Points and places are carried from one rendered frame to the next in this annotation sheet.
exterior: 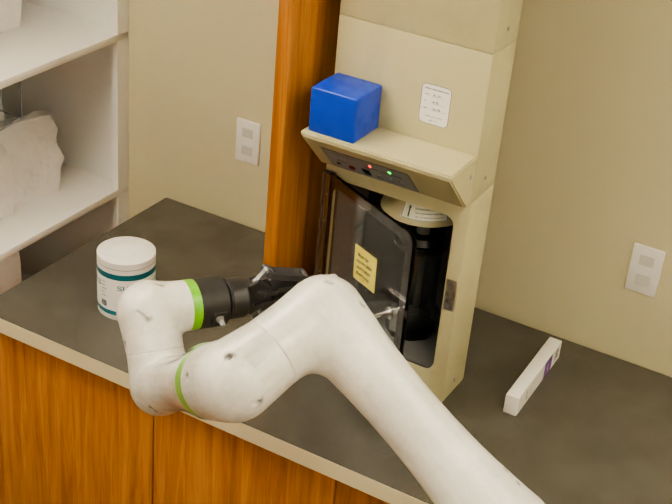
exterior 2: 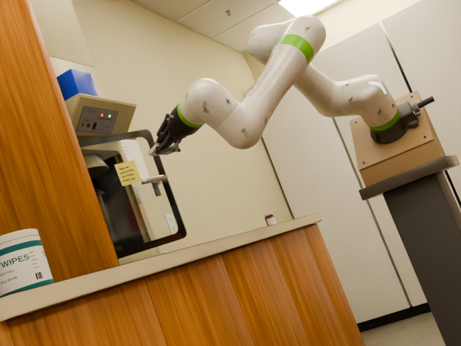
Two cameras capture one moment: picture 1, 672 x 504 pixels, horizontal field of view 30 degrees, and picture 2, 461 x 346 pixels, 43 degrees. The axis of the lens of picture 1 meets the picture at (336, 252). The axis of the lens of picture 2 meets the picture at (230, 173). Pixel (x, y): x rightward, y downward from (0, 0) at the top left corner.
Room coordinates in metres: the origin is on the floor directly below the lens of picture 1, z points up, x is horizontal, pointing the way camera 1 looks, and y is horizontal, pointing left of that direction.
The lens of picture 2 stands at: (1.99, 1.82, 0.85)
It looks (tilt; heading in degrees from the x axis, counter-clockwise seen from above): 9 degrees up; 265
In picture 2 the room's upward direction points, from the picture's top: 21 degrees counter-clockwise
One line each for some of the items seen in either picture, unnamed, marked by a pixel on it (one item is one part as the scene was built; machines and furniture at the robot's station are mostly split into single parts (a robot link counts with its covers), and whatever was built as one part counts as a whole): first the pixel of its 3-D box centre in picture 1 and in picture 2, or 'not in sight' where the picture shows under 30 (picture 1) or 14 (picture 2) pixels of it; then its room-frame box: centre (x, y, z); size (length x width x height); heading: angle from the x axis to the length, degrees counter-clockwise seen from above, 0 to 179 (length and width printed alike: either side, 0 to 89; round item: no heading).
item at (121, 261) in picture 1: (126, 278); (18, 268); (2.41, 0.46, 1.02); 0.13 x 0.13 x 0.15
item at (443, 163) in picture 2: not in sight; (410, 177); (1.18, -0.28, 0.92); 0.32 x 0.32 x 0.04; 59
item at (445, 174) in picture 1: (385, 167); (101, 119); (2.17, -0.08, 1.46); 0.32 x 0.12 x 0.10; 63
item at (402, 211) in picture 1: (424, 195); not in sight; (2.30, -0.17, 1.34); 0.18 x 0.18 x 0.05
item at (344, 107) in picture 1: (345, 107); (73, 89); (2.21, 0.01, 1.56); 0.10 x 0.10 x 0.09; 63
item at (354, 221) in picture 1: (360, 290); (129, 191); (2.16, -0.06, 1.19); 0.30 x 0.01 x 0.40; 35
